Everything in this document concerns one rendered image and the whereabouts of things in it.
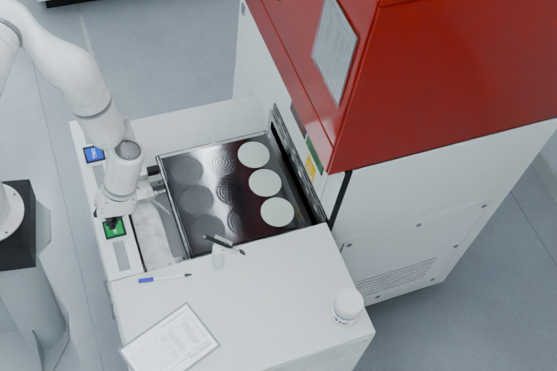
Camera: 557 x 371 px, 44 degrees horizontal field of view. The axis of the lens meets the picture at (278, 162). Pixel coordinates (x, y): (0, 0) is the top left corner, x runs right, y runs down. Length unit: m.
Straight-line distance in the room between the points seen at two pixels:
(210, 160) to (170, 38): 1.66
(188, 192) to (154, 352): 0.52
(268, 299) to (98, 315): 1.17
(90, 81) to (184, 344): 0.73
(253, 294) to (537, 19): 0.97
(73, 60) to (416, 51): 0.69
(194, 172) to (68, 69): 0.82
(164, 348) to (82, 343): 1.09
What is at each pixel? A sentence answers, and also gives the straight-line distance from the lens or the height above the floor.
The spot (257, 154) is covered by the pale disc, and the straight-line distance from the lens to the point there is 2.15.
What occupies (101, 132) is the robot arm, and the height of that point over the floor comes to 1.45.
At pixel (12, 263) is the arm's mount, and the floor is 0.86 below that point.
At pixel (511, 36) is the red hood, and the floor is 1.63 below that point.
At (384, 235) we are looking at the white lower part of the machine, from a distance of 2.24.
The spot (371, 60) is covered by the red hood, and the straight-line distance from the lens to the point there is 1.42.
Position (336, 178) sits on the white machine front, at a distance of 1.82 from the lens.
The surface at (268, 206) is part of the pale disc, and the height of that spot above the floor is 0.90.
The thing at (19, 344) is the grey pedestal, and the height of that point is 0.01.
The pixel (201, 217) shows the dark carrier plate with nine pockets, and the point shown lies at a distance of 2.02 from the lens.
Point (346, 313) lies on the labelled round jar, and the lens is 1.77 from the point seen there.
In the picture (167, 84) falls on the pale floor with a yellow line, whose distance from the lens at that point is 3.49.
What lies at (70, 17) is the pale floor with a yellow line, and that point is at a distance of 3.85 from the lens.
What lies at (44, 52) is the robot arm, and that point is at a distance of 1.39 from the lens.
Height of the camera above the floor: 2.66
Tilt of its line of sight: 55 degrees down
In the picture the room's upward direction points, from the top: 11 degrees clockwise
